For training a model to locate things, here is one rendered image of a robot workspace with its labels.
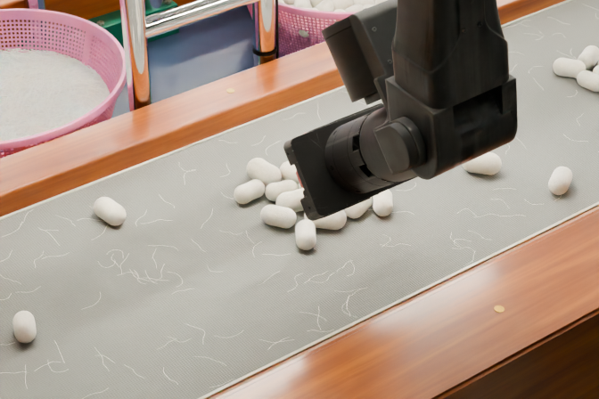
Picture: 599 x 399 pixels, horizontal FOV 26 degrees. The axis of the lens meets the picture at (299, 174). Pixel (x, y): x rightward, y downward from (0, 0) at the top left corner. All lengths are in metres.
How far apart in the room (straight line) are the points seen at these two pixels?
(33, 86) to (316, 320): 0.47
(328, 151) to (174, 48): 0.59
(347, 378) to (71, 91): 0.53
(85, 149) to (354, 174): 0.35
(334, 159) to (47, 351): 0.28
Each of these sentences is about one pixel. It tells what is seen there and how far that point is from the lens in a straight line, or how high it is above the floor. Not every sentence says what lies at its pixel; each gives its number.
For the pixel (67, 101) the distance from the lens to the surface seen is 1.38.
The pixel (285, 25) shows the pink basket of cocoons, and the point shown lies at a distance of 1.48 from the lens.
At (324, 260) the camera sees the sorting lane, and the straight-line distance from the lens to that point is 1.13.
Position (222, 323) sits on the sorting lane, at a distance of 1.08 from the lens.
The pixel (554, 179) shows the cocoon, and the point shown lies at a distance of 1.22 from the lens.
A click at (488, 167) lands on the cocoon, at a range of 1.23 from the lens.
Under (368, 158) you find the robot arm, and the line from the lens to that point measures 0.95.
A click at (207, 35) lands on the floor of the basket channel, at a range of 1.59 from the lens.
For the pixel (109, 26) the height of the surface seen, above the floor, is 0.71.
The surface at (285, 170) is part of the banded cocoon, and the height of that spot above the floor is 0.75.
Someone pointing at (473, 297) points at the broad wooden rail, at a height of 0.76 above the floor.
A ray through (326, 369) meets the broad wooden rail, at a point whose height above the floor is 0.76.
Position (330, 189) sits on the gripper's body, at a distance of 1.01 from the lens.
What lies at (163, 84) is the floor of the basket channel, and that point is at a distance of 1.50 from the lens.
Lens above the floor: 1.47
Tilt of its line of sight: 36 degrees down
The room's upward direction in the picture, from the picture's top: straight up
